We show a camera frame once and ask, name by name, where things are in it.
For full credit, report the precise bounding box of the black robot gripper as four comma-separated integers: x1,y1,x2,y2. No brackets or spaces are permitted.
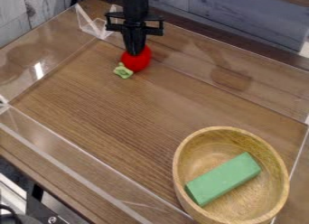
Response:
106,0,164,55

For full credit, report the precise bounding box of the red plush strawberry toy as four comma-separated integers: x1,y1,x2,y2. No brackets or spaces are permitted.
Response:
114,46,152,79

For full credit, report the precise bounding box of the wooden bowl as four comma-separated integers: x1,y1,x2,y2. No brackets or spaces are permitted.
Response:
173,126,290,224

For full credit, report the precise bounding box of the green rectangular block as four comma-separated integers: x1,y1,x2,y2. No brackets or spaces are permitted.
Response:
185,153,261,207

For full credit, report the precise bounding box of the clear acrylic corner bracket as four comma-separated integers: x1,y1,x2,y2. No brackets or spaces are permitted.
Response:
75,4,112,40

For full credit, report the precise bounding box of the clear acrylic tray wall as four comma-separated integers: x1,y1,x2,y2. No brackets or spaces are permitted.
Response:
0,101,193,224

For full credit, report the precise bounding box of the black table leg bracket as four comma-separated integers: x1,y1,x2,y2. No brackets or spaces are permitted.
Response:
25,183,79,224

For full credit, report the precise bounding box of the black cable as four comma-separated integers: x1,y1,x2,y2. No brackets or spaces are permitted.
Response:
0,203,21,224

